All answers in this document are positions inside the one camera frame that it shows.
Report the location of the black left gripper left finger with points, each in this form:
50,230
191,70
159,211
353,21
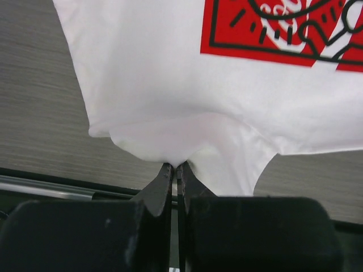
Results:
98,235

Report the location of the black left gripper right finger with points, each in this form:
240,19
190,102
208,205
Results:
252,233

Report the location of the white t-shirt red print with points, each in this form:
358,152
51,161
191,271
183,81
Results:
223,85

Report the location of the aluminium extrusion crossbar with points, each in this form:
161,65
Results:
22,182

